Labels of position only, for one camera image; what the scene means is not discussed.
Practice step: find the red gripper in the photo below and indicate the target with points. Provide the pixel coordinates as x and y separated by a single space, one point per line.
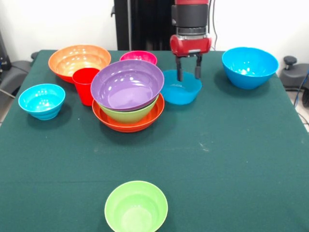
190 46

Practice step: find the translucent blue straight-sided bowl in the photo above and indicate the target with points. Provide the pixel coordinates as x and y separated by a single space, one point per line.
181 94

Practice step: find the purple bowl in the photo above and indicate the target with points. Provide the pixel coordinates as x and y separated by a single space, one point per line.
128 84

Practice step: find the large green bowl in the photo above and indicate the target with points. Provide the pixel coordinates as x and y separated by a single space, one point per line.
128 117

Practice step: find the orange bowl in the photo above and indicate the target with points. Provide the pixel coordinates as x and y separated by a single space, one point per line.
62 60
130 126

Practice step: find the small green bowl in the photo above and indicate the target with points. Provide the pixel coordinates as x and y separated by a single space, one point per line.
136 207

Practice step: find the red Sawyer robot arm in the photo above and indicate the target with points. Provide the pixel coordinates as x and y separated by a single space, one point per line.
190 17

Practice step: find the pink bowl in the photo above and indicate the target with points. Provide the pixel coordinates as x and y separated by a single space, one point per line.
138 56

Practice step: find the large blue bowl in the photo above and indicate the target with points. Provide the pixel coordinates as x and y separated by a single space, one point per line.
248 67

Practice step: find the red cup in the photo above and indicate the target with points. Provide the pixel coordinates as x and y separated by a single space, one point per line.
83 87

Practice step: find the small blue ribbed bowl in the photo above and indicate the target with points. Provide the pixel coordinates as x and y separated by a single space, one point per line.
41 101

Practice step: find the dark green tablecloth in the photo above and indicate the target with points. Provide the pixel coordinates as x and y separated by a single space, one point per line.
72 169

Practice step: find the black pedestal leg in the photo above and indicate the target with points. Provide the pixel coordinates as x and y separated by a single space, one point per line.
14 72
294 75

